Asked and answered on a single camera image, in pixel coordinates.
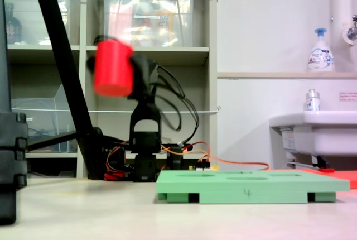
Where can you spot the large clear plastic bin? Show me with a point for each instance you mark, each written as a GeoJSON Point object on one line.
{"type": "Point", "coordinates": [184, 22]}

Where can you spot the thick black tripod leg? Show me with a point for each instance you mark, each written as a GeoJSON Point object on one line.
{"type": "Point", "coordinates": [64, 55]}
{"type": "Point", "coordinates": [4, 55]}

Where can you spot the green shape-hole board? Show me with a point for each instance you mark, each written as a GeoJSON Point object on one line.
{"type": "Point", "coordinates": [251, 187]}

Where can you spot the small red tag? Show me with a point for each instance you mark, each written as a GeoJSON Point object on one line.
{"type": "Point", "coordinates": [326, 170]}

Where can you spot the white sink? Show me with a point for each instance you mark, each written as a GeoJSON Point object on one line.
{"type": "Point", "coordinates": [320, 134]}

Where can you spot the small clear sanitizer bottle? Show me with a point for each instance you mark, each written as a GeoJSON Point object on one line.
{"type": "Point", "coordinates": [312, 101]}

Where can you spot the notched black stack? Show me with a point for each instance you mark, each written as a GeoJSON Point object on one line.
{"type": "Point", "coordinates": [11, 153]}

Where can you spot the clear plastic container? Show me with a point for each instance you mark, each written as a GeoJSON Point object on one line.
{"type": "Point", "coordinates": [65, 14]}

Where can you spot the yellow bottle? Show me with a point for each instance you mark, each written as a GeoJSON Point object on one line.
{"type": "Point", "coordinates": [165, 19]}

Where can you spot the small circuit board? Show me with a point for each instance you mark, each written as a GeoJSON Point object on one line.
{"type": "Point", "coordinates": [202, 166]}

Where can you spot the red cylinder block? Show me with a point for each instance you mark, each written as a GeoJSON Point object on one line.
{"type": "Point", "coordinates": [113, 68]}

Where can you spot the thin black tripod brace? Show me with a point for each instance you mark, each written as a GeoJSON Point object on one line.
{"type": "Point", "coordinates": [55, 141]}

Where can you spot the clear plastic file box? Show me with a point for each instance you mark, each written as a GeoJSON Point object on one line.
{"type": "Point", "coordinates": [36, 122]}

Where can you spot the white blue soap dispenser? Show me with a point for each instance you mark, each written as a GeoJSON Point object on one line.
{"type": "Point", "coordinates": [320, 55]}

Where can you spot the dark glass bottle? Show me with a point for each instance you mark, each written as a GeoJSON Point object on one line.
{"type": "Point", "coordinates": [12, 28]}

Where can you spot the red base plate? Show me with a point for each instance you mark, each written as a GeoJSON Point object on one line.
{"type": "Point", "coordinates": [117, 176]}

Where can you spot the metal faucet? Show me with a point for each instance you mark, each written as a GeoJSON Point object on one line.
{"type": "Point", "coordinates": [352, 32]}

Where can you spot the beige shelf unit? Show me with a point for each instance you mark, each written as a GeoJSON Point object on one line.
{"type": "Point", "coordinates": [212, 55]}

